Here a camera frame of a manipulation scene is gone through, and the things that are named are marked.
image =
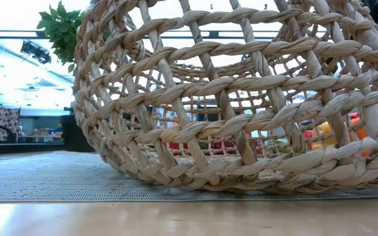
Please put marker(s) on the black table edge frame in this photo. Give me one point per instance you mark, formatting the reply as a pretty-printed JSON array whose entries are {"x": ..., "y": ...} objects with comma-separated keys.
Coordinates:
[{"x": 21, "y": 147}]

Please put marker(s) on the black plant pot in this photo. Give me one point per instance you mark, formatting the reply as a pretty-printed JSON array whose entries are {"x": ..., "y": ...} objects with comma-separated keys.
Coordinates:
[{"x": 71, "y": 134}]

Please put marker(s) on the green leafy potted plant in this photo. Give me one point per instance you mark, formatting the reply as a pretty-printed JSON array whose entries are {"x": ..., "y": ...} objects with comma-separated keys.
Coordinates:
[{"x": 62, "y": 36}]

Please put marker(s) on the black ceiling fixture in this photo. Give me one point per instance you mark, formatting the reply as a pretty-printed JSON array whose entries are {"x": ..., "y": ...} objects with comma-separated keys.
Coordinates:
[{"x": 36, "y": 52}]

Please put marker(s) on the woven straw basket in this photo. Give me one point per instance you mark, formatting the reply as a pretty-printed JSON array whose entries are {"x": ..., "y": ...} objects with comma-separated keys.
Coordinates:
[{"x": 228, "y": 170}]

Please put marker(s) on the low shelf with boxes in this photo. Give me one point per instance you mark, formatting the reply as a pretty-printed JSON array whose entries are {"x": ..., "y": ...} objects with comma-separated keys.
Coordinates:
[{"x": 43, "y": 132}]

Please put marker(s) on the orange fruit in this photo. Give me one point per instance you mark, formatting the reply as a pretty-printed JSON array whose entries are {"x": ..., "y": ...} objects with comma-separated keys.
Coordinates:
[{"x": 358, "y": 131}]

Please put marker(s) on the black overhead beam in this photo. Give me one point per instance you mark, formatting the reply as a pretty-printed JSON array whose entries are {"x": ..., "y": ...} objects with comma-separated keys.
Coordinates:
[{"x": 12, "y": 33}]

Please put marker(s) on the grey woven table mat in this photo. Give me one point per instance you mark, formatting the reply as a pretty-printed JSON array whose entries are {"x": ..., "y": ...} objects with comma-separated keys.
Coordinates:
[{"x": 44, "y": 177}]

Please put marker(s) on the pink grape bunch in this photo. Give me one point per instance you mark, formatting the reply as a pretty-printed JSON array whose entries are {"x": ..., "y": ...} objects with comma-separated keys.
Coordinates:
[{"x": 222, "y": 144}]

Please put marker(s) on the patterned armchair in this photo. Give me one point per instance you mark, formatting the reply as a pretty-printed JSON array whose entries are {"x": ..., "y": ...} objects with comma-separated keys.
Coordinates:
[{"x": 2, "y": 123}]

